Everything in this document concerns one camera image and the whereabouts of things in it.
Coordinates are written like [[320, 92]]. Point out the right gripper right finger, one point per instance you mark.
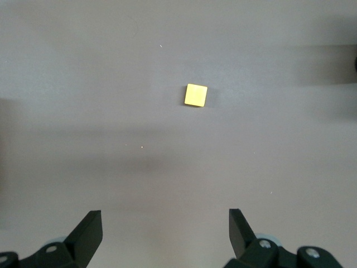
[[240, 234]]

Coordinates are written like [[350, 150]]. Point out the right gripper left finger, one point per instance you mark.
[[83, 240]]

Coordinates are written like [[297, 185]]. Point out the yellow wooden block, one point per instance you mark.
[[195, 95]]

